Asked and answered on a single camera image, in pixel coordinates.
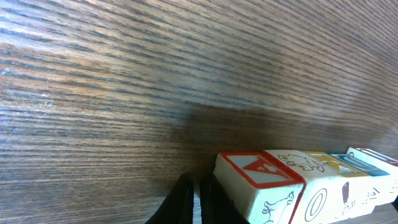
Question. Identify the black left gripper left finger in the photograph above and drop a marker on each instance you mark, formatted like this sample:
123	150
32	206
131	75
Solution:
177	207

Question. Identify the wooden block green side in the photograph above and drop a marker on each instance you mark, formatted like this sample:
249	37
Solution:
261	188

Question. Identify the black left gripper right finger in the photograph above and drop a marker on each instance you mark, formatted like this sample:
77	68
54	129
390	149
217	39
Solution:
216	207

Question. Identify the wooden block plain back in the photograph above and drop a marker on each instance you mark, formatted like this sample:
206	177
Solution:
318	203

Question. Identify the wooden block blue D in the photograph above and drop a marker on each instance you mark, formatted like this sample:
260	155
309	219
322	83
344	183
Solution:
374	173

